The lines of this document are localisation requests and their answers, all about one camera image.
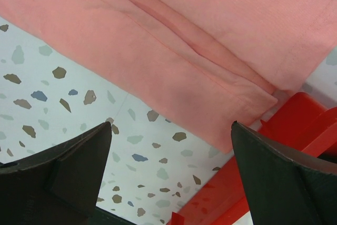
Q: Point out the salmon pink t shirt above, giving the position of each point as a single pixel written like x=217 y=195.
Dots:
x=203 y=64

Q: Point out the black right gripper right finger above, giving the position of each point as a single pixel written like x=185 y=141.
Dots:
x=283 y=185

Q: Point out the red plastic bin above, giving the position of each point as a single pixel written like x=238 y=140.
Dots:
x=301 y=123

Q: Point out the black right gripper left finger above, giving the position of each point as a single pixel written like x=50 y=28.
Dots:
x=59 y=185

